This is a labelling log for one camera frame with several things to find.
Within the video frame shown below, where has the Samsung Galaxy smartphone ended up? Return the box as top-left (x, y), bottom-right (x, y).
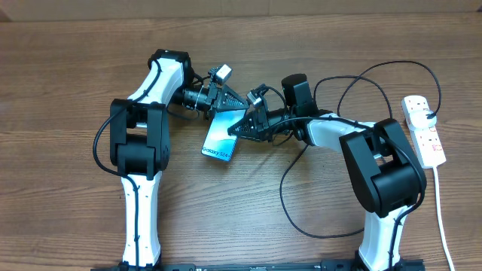
top-left (201, 110), bottom-right (246, 162)

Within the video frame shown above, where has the black USB charging cable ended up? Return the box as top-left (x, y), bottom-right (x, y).
top-left (279, 60), bottom-right (442, 239)

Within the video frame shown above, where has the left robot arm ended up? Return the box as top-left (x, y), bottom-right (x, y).
top-left (109, 49), bottom-right (248, 270)

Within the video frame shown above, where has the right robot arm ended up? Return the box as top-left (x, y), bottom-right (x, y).
top-left (227, 74), bottom-right (426, 270)

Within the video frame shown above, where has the white charger plug adapter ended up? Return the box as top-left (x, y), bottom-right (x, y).
top-left (409, 110), bottom-right (437, 131)

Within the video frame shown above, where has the white power strip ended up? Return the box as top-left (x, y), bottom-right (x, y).
top-left (401, 95), bottom-right (447, 169)

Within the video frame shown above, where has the white power strip cord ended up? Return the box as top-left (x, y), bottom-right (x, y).
top-left (432, 166), bottom-right (456, 271)

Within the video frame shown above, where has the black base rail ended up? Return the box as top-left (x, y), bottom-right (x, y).
top-left (91, 260), bottom-right (426, 271)

